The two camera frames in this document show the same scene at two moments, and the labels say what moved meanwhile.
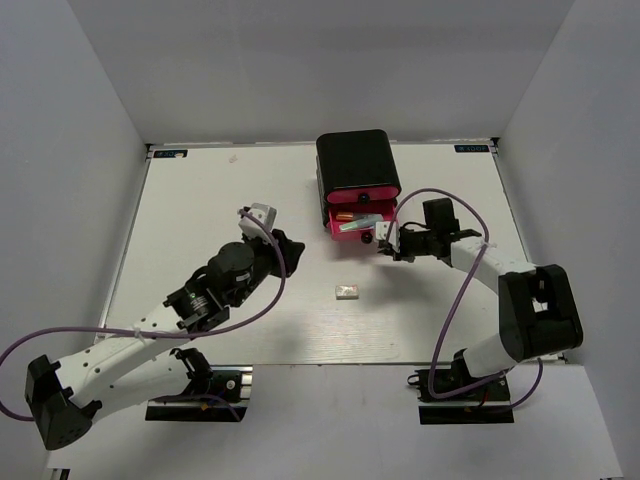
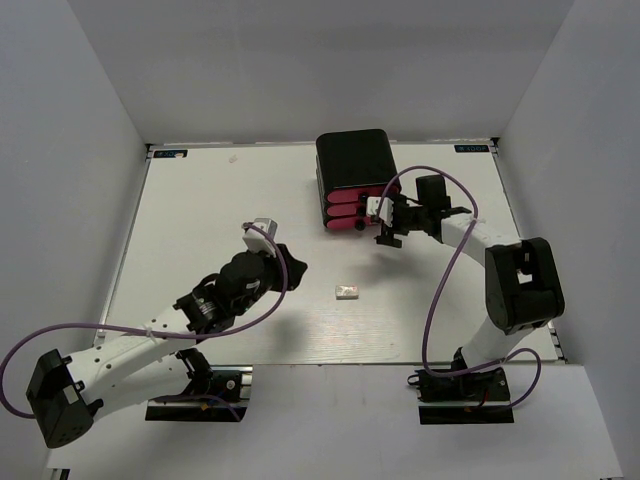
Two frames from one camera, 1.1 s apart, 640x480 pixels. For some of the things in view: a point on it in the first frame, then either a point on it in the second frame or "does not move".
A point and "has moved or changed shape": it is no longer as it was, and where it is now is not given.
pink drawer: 357,221 has moved or changed shape
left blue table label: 181,153 does not move
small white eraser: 347,292 does not move
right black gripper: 403,255 to 388,234
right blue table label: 475,148 does not move
